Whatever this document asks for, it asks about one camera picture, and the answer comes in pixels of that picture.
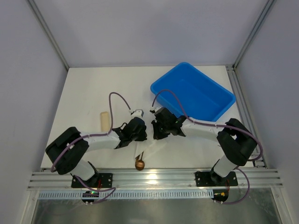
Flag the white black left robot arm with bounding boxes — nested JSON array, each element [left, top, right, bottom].
[[45, 117, 147, 181]]

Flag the blue plastic bin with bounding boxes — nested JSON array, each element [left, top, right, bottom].
[[150, 62, 235, 122]]

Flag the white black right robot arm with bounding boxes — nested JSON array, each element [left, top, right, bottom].
[[150, 107, 257, 186]]

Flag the white slotted cable duct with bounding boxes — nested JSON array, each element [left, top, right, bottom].
[[38, 189, 214, 200]]

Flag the aluminium frame post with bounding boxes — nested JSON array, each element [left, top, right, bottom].
[[232, 0, 277, 70], [26, 0, 70, 71]]

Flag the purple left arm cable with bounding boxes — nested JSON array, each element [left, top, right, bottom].
[[50, 92, 131, 206]]

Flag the aluminium frame post left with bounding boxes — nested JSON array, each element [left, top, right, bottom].
[[26, 0, 70, 71]]

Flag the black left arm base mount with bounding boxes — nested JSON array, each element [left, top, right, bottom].
[[71, 173, 113, 189]]

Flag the aluminium frame post right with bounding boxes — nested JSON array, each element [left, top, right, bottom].
[[232, 0, 277, 70]]

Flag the copper spoon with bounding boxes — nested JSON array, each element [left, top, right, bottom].
[[135, 152, 145, 171]]

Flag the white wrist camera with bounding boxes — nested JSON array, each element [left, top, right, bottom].
[[150, 107, 164, 114], [129, 109, 144, 119]]

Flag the beige utensil holder case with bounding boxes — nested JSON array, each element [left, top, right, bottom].
[[100, 112, 110, 133]]

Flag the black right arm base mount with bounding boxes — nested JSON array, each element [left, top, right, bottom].
[[194, 170, 238, 187]]

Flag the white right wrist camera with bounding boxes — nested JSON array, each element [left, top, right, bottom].
[[150, 107, 164, 114]]

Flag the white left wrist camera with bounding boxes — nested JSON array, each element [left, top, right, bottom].
[[129, 109, 144, 119]]

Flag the aluminium front rail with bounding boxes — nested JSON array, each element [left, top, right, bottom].
[[28, 168, 283, 190]]

